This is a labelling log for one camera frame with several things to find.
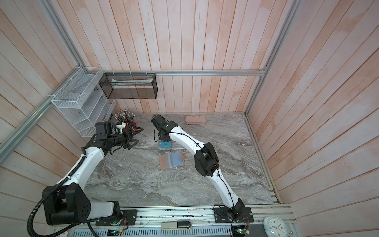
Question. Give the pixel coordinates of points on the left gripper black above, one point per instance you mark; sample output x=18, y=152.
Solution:
x=129, y=137

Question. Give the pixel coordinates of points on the teal credit card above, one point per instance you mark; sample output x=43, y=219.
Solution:
x=165, y=145

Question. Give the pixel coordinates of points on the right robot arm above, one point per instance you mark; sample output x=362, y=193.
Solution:
x=205, y=159

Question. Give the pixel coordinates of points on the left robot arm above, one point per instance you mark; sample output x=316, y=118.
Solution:
x=66, y=203

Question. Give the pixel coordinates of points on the red pen cup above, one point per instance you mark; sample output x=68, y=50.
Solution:
x=131, y=126

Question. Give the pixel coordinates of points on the grey black handheld device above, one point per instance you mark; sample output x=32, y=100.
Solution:
x=176, y=225

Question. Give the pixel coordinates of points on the white analog clock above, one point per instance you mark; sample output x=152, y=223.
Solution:
x=275, y=227

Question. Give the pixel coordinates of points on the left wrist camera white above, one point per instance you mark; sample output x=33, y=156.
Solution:
x=118, y=128

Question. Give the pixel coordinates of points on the black mesh wall basket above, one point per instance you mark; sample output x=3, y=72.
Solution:
x=129, y=85

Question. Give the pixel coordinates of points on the white wire mesh shelf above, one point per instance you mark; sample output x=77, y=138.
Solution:
x=82, y=101

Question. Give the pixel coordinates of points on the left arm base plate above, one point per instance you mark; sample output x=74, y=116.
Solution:
x=126, y=217

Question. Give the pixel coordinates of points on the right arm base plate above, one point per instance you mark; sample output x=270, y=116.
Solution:
x=225, y=215

